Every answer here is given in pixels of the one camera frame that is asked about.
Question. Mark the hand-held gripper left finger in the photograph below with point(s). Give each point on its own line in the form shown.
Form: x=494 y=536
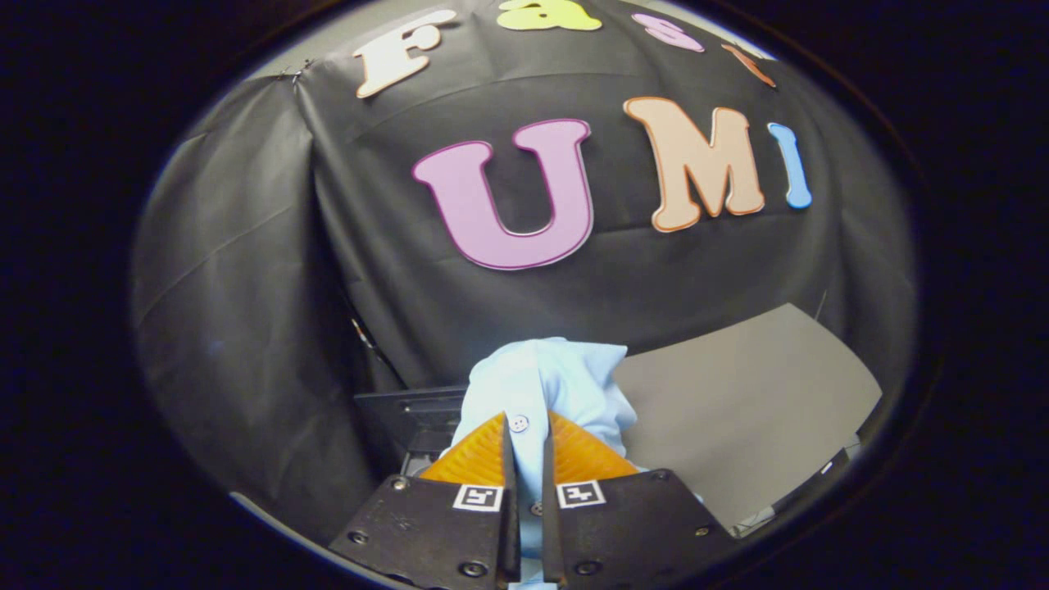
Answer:
x=510 y=524

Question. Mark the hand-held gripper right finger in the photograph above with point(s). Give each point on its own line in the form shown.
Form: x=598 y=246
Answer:
x=551 y=524

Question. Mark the light blue shirt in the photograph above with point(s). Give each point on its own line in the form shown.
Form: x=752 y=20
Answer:
x=557 y=377

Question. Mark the grey and beige cabinet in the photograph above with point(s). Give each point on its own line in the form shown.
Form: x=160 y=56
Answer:
x=737 y=410

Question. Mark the black backdrop cloth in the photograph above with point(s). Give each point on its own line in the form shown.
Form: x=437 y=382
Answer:
x=246 y=287

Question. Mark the small metal clip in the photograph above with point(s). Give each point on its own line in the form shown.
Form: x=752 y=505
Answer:
x=297 y=70

